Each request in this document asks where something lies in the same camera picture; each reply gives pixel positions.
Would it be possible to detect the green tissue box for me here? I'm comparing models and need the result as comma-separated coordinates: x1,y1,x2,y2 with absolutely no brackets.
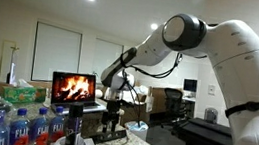
1,81,47,104

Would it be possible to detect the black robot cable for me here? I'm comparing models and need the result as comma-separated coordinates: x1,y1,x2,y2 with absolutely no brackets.
114,45,184,133

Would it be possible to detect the computer monitor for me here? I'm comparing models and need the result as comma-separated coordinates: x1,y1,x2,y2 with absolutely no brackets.
183,79,198,92

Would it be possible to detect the left window blind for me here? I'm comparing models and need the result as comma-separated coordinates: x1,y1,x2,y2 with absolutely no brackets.
31,22,82,81

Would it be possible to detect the window blind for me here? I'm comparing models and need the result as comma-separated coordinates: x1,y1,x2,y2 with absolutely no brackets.
31,22,82,81
92,39,124,84

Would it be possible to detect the right window blind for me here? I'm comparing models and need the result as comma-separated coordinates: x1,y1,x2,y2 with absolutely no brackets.
92,39,124,84

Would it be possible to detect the open laptop showing fire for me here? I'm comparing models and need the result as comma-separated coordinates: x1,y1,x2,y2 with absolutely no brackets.
50,71,107,115

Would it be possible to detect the wall light switch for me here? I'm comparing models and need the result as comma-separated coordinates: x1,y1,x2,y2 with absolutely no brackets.
208,84,216,96

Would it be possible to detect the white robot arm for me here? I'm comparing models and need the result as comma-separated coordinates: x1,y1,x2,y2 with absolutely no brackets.
100,14,259,145

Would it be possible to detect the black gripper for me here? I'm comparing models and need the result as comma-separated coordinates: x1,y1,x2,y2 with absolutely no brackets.
101,100,120,133

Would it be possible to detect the black office chair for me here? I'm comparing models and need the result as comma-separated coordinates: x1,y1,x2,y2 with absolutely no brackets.
164,87,187,118

